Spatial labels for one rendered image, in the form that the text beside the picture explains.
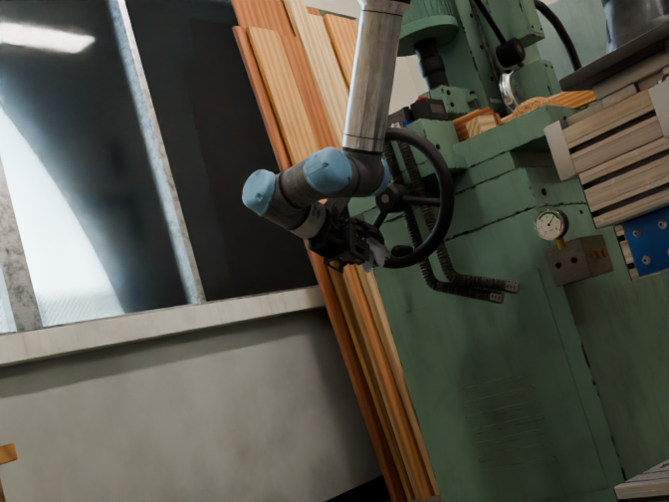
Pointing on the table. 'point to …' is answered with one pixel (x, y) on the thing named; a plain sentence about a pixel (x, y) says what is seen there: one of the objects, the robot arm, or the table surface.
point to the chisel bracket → (457, 104)
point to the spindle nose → (430, 63)
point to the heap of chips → (534, 105)
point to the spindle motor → (426, 24)
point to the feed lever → (511, 52)
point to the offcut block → (480, 125)
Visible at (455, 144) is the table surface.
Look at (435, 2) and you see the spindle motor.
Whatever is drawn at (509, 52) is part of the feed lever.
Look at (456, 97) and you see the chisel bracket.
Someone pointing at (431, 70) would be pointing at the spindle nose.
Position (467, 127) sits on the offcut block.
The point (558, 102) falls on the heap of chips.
